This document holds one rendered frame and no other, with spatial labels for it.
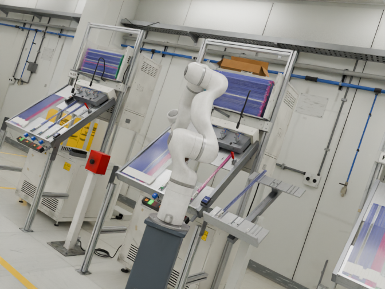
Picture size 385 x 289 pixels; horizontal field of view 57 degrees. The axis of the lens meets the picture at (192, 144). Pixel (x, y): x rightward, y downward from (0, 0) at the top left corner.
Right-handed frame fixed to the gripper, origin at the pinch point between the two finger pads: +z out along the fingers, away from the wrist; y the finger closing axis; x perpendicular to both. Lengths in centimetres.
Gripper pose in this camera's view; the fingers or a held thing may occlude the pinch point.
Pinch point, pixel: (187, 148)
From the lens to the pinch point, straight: 233.7
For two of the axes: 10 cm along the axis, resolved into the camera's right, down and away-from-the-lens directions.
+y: -8.0, -2.7, 5.4
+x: -5.5, 6.9, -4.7
